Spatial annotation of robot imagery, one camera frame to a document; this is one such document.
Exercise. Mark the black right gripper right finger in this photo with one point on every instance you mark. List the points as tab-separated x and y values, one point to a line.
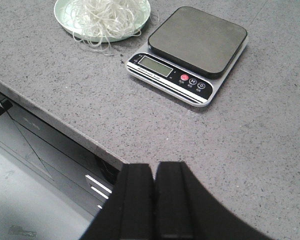
185	210

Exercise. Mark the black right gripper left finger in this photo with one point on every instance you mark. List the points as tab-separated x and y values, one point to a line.
128	213

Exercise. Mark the white vermicelli noodle bundle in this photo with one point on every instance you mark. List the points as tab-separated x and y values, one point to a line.
105	20

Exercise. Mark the black silver kitchen scale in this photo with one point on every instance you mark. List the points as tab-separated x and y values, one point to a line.
190	55

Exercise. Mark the light green round plate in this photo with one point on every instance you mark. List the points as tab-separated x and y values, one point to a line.
65	17

